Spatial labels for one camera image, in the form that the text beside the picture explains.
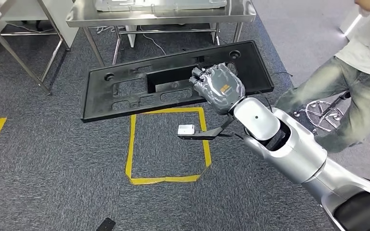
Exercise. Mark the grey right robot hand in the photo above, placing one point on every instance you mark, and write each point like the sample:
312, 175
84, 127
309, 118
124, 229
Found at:
223, 92

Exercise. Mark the black plastic panel part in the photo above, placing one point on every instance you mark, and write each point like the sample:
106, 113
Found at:
95, 98

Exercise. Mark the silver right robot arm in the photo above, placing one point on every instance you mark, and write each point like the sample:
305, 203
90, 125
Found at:
300, 153

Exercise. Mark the stainless steel workbench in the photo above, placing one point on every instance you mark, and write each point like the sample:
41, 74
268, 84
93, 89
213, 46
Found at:
83, 16

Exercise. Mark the black flat robot part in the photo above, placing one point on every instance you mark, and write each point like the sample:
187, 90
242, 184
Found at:
105, 225

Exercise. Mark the chrome base stool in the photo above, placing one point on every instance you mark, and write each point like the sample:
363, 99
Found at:
338, 101

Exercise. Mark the person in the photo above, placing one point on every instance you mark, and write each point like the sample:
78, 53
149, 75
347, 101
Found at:
363, 92

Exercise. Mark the white low box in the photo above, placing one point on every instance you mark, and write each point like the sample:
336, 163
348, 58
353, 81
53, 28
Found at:
347, 22

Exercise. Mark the black right wrist camera bracket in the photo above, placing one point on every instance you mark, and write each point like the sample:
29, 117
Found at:
204, 135

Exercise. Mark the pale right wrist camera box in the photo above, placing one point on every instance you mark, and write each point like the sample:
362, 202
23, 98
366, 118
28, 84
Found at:
186, 129

